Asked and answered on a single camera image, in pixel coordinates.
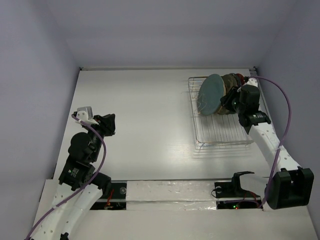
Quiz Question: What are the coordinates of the wire dish rack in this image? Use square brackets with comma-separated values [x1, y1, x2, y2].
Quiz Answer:
[187, 76, 253, 150]

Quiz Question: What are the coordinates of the grey snowflake reindeer plate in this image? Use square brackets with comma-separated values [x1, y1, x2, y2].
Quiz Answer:
[229, 73, 241, 89]

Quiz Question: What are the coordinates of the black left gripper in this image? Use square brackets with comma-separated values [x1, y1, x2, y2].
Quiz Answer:
[83, 112, 116, 161]

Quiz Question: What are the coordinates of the teal blue plate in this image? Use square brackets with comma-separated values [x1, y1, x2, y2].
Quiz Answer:
[197, 74, 226, 116]

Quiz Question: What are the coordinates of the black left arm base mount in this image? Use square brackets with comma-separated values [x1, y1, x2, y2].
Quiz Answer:
[90, 181, 127, 211]

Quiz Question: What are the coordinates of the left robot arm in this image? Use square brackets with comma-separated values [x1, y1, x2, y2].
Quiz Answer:
[26, 110, 116, 240]

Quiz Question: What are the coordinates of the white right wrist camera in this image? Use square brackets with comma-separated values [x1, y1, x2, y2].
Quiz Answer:
[244, 77, 258, 87]

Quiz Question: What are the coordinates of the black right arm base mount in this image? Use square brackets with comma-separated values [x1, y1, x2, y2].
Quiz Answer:
[211, 171, 254, 199]

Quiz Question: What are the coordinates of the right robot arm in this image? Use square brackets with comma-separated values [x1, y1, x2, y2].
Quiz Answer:
[220, 84, 314, 210]

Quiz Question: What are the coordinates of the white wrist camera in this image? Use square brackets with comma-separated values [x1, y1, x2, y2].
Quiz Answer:
[244, 77, 258, 87]
[71, 106, 98, 125]

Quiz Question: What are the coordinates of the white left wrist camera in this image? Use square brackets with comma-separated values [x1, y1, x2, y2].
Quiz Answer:
[71, 106, 98, 125]

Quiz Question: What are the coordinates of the white foam strip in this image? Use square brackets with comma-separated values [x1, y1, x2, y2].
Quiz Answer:
[125, 180, 217, 211]

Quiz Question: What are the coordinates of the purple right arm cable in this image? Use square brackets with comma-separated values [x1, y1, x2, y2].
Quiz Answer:
[254, 76, 293, 210]

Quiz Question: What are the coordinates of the red teal leaf plate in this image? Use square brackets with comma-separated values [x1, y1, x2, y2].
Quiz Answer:
[236, 73, 246, 87]

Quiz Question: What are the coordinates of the beige bird pattern plate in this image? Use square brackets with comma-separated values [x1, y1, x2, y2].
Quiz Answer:
[216, 74, 233, 115]

